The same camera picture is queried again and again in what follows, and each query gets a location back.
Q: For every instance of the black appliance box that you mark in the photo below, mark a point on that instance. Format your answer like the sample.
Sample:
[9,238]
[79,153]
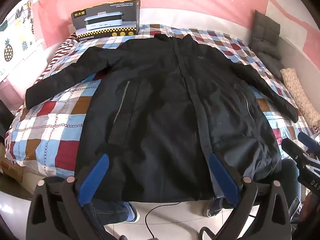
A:
[110,20]

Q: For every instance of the red white striped cloth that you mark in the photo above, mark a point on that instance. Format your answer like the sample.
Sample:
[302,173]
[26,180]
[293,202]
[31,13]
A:
[65,48]

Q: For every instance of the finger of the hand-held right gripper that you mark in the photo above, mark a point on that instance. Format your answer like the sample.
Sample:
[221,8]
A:
[308,140]
[292,148]

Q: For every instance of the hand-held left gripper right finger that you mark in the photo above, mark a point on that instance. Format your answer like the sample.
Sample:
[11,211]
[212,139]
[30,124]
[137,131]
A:
[223,180]

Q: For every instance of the black jacket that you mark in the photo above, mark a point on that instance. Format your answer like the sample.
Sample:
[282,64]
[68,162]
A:
[162,110]

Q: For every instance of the person's right shoe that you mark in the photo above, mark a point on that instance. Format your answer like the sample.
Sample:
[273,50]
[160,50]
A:
[212,207]

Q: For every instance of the person's leg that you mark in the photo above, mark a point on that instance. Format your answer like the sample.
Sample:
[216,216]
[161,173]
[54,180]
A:
[110,212]
[290,180]

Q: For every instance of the person's shoe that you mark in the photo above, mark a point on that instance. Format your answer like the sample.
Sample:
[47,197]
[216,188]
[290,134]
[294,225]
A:
[212,207]
[132,212]

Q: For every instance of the person's left leg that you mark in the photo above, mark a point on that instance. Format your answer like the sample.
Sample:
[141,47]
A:
[110,212]

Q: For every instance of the beige patterned roll pillow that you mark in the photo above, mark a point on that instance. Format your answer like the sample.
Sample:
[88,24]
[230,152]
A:
[297,92]

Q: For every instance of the person's left shoe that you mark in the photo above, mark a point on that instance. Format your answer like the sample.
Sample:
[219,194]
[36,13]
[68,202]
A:
[132,212]

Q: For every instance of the cardboard box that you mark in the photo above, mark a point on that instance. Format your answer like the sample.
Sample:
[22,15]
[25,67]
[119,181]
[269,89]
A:
[10,168]

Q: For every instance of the pineapple printed cloth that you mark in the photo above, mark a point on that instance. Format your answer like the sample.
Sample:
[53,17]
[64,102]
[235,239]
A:
[17,37]

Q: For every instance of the person's right leg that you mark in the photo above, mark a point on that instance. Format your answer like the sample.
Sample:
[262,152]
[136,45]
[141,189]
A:
[290,180]

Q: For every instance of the checkered bed sheet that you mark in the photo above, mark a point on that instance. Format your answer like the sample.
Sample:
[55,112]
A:
[50,140]

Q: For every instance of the grey quilted cushion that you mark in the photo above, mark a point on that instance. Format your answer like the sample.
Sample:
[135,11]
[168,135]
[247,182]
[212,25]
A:
[266,35]

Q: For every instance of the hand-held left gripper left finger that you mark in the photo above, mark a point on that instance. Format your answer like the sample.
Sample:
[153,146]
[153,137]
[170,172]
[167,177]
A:
[96,177]

